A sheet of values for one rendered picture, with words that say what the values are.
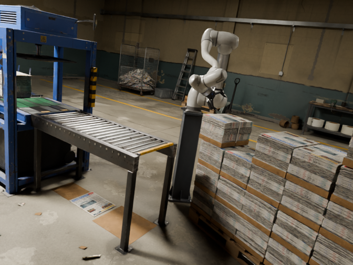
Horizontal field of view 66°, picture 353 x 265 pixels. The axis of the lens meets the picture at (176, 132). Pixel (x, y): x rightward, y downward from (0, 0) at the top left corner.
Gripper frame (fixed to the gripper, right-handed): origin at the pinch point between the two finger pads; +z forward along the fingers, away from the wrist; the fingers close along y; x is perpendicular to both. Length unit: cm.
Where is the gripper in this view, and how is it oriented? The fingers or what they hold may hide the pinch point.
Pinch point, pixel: (220, 103)
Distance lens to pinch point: 240.7
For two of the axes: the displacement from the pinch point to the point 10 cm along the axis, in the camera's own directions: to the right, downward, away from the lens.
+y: -4.9, 8.7, -0.4
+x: 5.9, 3.0, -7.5
